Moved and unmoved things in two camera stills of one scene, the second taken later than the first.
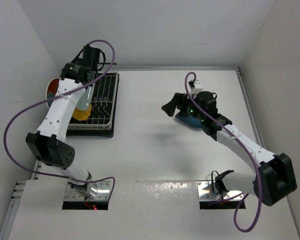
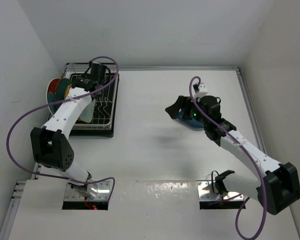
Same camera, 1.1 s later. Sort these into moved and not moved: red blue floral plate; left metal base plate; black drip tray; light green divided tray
Moved: light green divided tray
Not moved: left metal base plate; black drip tray; red blue floral plate
